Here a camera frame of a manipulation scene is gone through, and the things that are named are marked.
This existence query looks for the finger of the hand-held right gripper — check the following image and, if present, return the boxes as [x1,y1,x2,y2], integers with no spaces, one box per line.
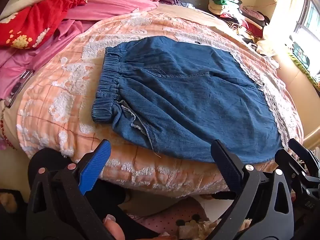
[288,138,320,174]
[274,149,310,188]

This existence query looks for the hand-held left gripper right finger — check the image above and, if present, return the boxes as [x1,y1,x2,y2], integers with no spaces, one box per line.
[211,139,295,240]

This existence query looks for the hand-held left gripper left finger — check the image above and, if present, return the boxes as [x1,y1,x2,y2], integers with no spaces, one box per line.
[26,140,118,240]

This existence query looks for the blue denim pants lace trim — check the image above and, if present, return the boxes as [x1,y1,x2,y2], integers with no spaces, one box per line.
[91,35,284,165]

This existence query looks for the person's left hand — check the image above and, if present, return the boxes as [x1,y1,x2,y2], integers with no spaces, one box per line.
[103,214,125,240]

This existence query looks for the tan fuzzy plush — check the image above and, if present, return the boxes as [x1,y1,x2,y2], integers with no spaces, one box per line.
[175,217,253,240]

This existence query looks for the peach blanket white bear print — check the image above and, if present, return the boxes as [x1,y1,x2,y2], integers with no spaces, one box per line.
[16,4,304,198]

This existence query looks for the green windowsill mat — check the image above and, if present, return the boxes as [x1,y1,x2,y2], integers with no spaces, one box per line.
[287,47,320,90]

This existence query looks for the beige bed sheet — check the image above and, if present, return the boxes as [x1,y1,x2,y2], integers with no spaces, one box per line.
[0,100,25,150]

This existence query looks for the teal printed cloth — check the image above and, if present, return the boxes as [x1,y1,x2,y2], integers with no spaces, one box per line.
[292,41,311,67]

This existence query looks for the black smartphone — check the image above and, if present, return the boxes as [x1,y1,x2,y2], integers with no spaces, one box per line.
[5,69,35,108]

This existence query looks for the white crumpled cloth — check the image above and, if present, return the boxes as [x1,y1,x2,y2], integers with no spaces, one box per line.
[250,37,278,57]

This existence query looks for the window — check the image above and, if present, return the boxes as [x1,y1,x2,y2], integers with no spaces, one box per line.
[295,0,320,38]

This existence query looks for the cream curtain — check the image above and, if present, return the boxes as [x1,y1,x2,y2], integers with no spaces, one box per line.
[257,0,310,55]

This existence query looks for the pile of folded clothes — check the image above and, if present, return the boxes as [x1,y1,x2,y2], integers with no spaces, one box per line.
[209,0,272,45]

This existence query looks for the red floral blanket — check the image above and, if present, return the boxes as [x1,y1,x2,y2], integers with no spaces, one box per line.
[0,0,88,49]

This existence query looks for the pink quilt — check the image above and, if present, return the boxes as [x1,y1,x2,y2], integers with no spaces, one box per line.
[0,0,160,100]

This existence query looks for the red beaded string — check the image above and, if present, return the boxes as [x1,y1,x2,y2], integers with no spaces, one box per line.
[0,110,15,150]

